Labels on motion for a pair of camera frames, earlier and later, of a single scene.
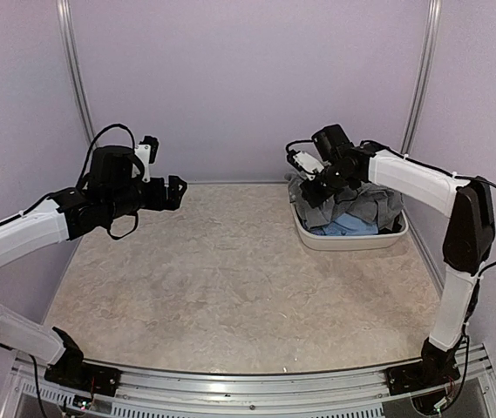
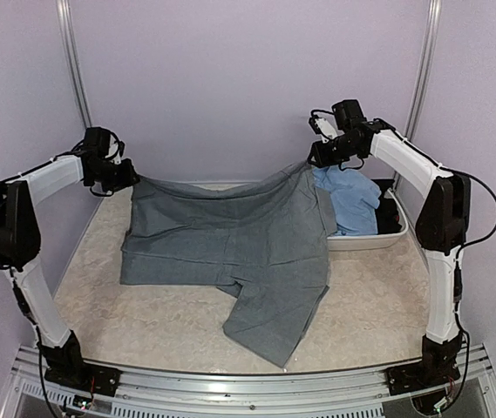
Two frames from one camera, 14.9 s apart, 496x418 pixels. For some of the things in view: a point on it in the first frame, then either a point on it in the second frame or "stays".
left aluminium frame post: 65,13 stays
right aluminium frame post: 423,77 stays
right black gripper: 313,195 → 321,157
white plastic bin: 376,241 stays
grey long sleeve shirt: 380,205 → 269,236
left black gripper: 159,202 → 127,178
